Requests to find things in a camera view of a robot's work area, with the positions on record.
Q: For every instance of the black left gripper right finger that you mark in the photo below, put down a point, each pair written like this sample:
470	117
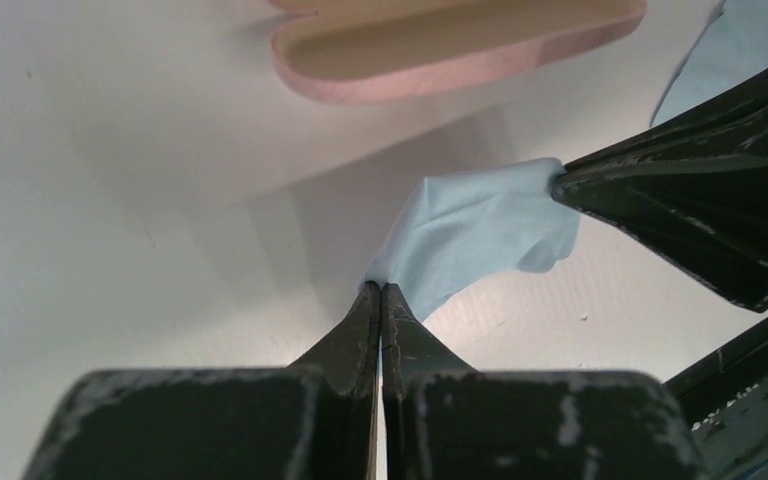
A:
447	420

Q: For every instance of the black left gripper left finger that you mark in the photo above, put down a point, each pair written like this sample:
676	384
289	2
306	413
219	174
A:
312	419

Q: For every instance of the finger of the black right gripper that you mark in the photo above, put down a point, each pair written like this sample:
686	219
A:
694	190

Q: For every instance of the light blue cloth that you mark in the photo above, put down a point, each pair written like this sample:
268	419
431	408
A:
459	228
732	49

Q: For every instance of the pink glasses case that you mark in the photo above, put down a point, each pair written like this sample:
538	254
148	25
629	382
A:
360	52

